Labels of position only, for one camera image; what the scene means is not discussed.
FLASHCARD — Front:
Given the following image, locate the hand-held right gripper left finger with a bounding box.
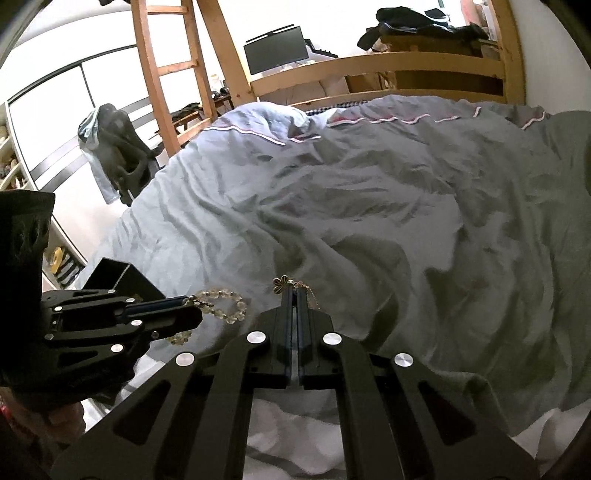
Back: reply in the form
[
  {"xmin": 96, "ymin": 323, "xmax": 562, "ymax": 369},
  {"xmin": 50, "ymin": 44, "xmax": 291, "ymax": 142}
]
[{"xmin": 51, "ymin": 290, "xmax": 295, "ymax": 480}]

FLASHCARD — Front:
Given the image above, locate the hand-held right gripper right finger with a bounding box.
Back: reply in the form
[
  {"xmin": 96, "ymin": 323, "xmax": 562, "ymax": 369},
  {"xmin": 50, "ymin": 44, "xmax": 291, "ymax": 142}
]
[{"xmin": 295, "ymin": 288, "xmax": 541, "ymax": 480}]

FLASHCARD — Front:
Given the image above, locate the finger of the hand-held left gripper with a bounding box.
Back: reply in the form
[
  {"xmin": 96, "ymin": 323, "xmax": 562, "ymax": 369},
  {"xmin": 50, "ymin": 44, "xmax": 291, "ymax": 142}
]
[
  {"xmin": 41, "ymin": 288, "xmax": 190, "ymax": 334},
  {"xmin": 44, "ymin": 307, "xmax": 204, "ymax": 393}
]

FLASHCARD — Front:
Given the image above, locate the black jewelry box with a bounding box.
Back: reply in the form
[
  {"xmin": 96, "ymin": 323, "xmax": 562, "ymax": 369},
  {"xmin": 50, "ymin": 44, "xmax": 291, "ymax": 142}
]
[{"xmin": 82, "ymin": 258, "xmax": 167, "ymax": 303}]

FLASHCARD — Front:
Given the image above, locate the gold flower charm chain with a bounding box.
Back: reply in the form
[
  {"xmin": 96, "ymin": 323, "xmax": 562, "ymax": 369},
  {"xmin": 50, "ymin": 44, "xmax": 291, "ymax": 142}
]
[{"xmin": 271, "ymin": 276, "xmax": 324, "ymax": 311}]

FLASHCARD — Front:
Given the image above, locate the pale crystal bead bracelet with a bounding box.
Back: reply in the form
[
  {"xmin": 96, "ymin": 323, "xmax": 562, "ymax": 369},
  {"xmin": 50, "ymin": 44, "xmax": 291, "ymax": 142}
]
[{"xmin": 168, "ymin": 288, "xmax": 247, "ymax": 346}]

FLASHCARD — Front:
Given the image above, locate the person's left hand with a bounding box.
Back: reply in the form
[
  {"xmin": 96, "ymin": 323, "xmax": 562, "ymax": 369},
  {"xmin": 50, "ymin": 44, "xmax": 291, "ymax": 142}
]
[{"xmin": 44, "ymin": 401, "xmax": 88, "ymax": 437}]

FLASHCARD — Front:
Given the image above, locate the white corner shelf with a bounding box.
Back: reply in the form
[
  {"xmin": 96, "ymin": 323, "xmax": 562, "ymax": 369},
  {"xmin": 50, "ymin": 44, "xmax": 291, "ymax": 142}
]
[{"xmin": 0, "ymin": 102, "xmax": 88, "ymax": 291}]

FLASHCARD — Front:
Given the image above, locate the light blue garment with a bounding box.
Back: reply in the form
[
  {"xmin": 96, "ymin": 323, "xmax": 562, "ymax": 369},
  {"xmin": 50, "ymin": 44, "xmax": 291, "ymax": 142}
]
[{"xmin": 78, "ymin": 107, "xmax": 118, "ymax": 204}]

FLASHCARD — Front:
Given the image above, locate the grey white striped blanket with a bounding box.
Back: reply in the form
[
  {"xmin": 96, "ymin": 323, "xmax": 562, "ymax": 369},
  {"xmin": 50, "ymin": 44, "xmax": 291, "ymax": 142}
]
[{"xmin": 83, "ymin": 323, "xmax": 587, "ymax": 478}]

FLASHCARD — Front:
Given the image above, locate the white sliding wardrobe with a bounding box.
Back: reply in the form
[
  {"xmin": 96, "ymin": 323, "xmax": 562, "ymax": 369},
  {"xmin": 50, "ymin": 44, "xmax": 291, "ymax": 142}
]
[{"xmin": 7, "ymin": 44, "xmax": 204, "ymax": 241}]

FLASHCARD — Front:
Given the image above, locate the black office chair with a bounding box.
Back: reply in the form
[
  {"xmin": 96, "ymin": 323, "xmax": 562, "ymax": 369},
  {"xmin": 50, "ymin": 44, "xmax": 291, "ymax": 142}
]
[{"xmin": 99, "ymin": 104, "xmax": 162, "ymax": 206}]

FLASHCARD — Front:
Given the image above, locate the grey duvet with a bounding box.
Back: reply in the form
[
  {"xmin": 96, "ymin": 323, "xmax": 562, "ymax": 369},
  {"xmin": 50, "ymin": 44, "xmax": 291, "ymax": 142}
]
[{"xmin": 74, "ymin": 95, "xmax": 591, "ymax": 435}]

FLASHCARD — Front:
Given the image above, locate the dark desk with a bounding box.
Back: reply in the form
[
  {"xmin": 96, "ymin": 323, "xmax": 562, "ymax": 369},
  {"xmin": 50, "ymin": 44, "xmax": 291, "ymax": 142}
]
[{"xmin": 171, "ymin": 92, "xmax": 236, "ymax": 130}]

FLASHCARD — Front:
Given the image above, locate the wooden ladder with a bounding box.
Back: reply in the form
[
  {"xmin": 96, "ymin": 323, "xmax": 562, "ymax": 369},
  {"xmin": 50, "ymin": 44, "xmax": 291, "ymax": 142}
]
[{"xmin": 130, "ymin": 0, "xmax": 218, "ymax": 158}]

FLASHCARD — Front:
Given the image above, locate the checkered bed sheet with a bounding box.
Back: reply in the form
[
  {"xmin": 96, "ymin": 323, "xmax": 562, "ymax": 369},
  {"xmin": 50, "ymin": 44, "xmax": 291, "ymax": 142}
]
[{"xmin": 307, "ymin": 99, "xmax": 370, "ymax": 114}]

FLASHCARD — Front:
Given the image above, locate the black computer monitor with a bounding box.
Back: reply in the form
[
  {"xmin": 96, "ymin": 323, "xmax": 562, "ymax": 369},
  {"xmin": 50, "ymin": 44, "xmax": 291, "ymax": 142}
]
[{"xmin": 243, "ymin": 26, "xmax": 309, "ymax": 75}]

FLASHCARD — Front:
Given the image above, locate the wooden cabinet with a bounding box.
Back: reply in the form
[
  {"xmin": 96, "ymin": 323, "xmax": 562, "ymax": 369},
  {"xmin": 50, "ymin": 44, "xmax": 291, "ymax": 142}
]
[{"xmin": 383, "ymin": 34, "xmax": 502, "ymax": 93}]

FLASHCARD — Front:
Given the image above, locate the pile of dark clothes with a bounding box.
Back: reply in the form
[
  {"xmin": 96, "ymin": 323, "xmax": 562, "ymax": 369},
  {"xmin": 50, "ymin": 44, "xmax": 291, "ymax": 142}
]
[{"xmin": 358, "ymin": 7, "xmax": 490, "ymax": 51}]

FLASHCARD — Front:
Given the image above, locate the wooden bunk bed frame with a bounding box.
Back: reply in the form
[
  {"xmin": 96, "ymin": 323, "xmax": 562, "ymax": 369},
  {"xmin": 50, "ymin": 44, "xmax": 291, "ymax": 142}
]
[{"xmin": 198, "ymin": 0, "xmax": 527, "ymax": 112}]

